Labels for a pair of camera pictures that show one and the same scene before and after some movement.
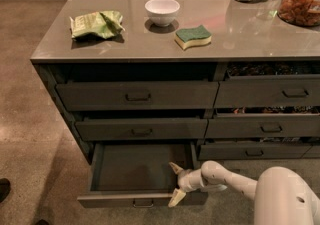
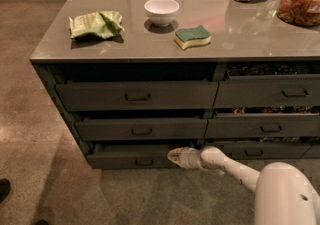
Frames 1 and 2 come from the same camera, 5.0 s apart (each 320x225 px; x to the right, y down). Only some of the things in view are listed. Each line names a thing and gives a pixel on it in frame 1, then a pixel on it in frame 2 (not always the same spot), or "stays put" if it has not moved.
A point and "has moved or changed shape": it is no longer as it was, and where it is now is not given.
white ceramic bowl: (162, 11) stays put
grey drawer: (145, 129) stays put
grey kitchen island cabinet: (171, 56) stays put
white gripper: (184, 181) → (188, 157)
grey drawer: (138, 95) stays put
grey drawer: (139, 174) has moved or changed shape
